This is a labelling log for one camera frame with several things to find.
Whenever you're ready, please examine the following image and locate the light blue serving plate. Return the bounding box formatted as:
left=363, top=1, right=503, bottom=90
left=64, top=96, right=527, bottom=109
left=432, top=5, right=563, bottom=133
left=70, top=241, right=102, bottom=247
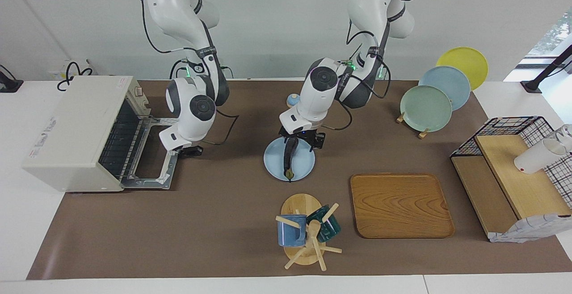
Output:
left=264, top=137, right=316, bottom=182

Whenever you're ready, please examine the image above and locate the oven door with glass window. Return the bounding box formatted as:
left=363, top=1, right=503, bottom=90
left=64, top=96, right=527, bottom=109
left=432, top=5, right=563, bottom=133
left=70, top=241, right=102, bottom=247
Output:
left=121, top=116, right=179, bottom=190

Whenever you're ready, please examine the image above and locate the white toaster oven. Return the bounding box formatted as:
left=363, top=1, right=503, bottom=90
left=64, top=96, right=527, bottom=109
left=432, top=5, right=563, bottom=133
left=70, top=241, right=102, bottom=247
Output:
left=22, top=76, right=150, bottom=193

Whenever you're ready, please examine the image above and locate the wooden mug tree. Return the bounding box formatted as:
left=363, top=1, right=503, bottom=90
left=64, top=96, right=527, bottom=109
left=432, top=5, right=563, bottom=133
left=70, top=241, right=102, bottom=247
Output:
left=276, top=193, right=343, bottom=271

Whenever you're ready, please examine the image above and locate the brown table mat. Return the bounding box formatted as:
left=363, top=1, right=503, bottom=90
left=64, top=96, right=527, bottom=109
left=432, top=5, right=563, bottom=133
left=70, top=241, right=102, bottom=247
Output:
left=26, top=80, right=572, bottom=280

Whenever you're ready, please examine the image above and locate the dark green mug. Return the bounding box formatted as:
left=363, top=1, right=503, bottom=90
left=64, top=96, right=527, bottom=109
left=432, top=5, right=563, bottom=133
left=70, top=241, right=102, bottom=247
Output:
left=306, top=205, right=341, bottom=243

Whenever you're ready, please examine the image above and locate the blue mug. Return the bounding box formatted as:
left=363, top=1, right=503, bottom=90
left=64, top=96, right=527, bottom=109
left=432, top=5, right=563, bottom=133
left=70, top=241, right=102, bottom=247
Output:
left=277, top=214, right=307, bottom=247

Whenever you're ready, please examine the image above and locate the wooden tray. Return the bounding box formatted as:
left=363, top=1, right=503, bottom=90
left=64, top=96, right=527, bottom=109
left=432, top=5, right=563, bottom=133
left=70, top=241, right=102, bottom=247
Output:
left=350, top=173, right=455, bottom=239

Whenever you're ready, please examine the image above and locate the wooden plate rack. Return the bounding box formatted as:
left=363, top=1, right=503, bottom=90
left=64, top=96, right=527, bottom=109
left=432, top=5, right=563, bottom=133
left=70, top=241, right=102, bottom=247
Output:
left=396, top=112, right=429, bottom=139

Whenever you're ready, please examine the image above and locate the pale green plate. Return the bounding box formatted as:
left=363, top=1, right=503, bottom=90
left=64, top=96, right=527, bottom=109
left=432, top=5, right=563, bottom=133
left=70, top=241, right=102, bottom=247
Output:
left=400, top=85, right=453, bottom=132

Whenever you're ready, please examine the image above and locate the light blue plate in rack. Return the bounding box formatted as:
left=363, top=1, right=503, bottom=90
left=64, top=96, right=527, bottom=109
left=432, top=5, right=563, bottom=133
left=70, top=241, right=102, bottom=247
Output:
left=418, top=66, right=471, bottom=111

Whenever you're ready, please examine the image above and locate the yellow plate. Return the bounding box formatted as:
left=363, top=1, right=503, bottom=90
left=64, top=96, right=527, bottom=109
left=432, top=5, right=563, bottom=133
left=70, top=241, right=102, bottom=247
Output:
left=436, top=46, right=489, bottom=91

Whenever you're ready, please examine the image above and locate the wooden step shelf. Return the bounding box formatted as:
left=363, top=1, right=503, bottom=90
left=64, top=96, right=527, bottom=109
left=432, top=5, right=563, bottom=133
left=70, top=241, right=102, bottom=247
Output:
left=451, top=134, right=572, bottom=236

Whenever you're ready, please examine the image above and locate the white cup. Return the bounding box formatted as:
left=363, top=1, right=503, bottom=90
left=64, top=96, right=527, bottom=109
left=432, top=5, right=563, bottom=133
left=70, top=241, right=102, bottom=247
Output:
left=514, top=138, right=568, bottom=174

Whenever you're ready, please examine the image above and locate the black clamp stand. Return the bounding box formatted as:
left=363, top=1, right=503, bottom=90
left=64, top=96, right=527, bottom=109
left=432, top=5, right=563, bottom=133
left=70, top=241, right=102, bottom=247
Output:
left=521, top=44, right=572, bottom=93

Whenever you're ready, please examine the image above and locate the white marbled cloth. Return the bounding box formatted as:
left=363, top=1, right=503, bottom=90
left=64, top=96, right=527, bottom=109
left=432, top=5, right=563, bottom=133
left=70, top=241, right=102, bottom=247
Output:
left=488, top=213, right=572, bottom=244

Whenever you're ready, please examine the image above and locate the clear glass cup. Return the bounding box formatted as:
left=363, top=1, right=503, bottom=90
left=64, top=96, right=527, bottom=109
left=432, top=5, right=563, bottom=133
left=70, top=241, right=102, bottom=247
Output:
left=547, top=124, right=572, bottom=151

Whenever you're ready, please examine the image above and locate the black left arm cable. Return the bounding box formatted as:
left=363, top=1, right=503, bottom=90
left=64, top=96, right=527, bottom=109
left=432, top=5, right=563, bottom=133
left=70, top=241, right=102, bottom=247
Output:
left=322, top=19, right=392, bottom=132

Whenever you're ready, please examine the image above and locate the black right base cable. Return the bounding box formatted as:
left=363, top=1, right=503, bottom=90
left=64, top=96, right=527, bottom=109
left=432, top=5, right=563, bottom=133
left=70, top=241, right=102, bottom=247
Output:
left=170, top=59, right=188, bottom=79

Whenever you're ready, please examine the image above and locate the black oven power cable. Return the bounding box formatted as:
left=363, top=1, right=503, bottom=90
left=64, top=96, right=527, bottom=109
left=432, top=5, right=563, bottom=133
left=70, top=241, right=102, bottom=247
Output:
left=57, top=62, right=93, bottom=92

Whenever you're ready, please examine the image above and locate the black table mount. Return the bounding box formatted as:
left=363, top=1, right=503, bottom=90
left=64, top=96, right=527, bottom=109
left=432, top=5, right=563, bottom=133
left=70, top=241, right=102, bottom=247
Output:
left=0, top=64, right=24, bottom=93

